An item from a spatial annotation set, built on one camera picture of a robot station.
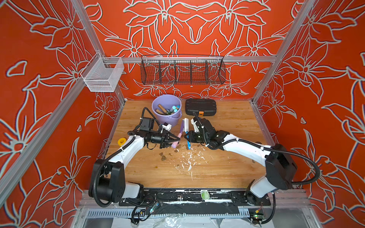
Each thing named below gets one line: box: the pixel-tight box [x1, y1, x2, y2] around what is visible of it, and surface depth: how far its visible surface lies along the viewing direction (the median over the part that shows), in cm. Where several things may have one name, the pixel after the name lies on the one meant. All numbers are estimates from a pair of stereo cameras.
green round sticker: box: [201, 190, 210, 200], surface depth 76 cm
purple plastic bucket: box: [151, 94, 183, 128], surface depth 100 cm
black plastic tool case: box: [185, 98, 217, 117], surface depth 111 cm
